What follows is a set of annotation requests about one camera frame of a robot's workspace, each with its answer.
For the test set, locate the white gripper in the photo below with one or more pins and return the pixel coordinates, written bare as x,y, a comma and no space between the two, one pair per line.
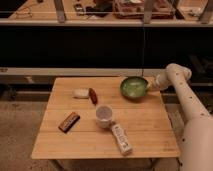
161,82

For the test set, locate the green ceramic bowl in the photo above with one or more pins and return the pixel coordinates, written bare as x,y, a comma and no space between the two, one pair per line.
133,87

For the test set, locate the white paper cup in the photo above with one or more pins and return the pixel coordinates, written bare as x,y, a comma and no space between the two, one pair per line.
104,116

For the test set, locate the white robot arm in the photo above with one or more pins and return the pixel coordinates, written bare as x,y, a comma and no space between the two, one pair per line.
197,139

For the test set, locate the wooden table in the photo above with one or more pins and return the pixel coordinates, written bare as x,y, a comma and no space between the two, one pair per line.
146,123

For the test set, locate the dark red snack bar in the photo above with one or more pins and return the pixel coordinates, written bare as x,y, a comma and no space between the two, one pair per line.
93,96

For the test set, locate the white wrapped snack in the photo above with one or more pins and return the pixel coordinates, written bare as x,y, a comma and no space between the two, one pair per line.
81,93

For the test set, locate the red basket on shelf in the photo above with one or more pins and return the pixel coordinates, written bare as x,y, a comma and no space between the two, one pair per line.
162,9

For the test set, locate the brown chocolate bar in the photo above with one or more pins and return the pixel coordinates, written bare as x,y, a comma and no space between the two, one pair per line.
66,125

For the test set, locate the black remote on shelf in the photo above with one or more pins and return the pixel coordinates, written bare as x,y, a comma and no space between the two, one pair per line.
79,9

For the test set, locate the eyeglasses on shelf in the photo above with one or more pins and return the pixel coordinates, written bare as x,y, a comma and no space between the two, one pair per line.
23,13

